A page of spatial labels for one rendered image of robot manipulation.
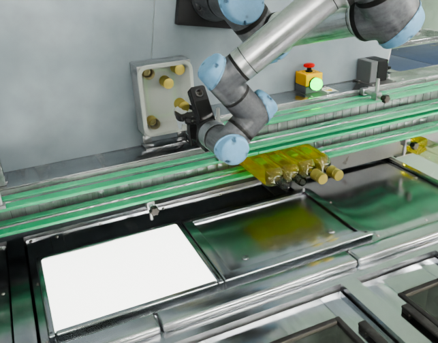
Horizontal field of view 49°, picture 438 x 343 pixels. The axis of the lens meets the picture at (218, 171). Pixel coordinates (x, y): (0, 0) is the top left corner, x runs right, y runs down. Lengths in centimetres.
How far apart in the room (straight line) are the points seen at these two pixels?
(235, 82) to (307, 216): 58
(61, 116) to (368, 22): 91
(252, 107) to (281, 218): 48
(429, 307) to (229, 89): 71
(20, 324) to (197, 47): 96
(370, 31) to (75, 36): 82
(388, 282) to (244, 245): 40
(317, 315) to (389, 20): 70
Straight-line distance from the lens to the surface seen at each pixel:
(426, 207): 172
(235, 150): 114
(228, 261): 133
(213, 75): 109
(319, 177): 146
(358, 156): 193
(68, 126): 156
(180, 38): 158
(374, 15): 115
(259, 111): 116
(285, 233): 144
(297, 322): 121
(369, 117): 184
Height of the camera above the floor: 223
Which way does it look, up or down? 57 degrees down
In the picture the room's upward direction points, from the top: 133 degrees clockwise
